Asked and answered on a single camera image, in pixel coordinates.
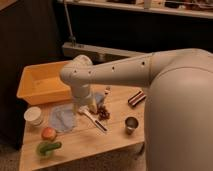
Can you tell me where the green toy pepper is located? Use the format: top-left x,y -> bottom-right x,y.
36,141 -> 62,158

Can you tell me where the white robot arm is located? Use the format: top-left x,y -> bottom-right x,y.
60,49 -> 213,171

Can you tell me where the upper wooden shelf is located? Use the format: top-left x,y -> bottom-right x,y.
57,0 -> 213,19

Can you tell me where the blue grey cloth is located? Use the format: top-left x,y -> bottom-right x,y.
49,104 -> 76,133

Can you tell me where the brown striped chocolate bar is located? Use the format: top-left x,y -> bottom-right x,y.
128,91 -> 146,107

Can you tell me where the dark grape bunch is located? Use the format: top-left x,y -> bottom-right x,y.
97,106 -> 110,120

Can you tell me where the red orange apple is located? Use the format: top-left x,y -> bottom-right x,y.
41,127 -> 57,141

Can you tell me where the white handled scrubbing brush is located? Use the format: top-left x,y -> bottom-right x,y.
78,106 -> 108,133

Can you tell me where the wooden table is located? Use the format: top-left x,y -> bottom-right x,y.
19,86 -> 144,171

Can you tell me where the metal cup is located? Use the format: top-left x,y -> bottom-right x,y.
125,117 -> 139,135

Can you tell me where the grey metal beam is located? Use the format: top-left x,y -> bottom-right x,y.
62,42 -> 142,62

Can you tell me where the white paper cup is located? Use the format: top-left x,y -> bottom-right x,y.
24,106 -> 43,126

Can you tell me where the orange plastic bin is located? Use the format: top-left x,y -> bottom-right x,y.
17,61 -> 70,105

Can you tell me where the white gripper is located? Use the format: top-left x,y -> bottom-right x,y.
72,84 -> 97,113

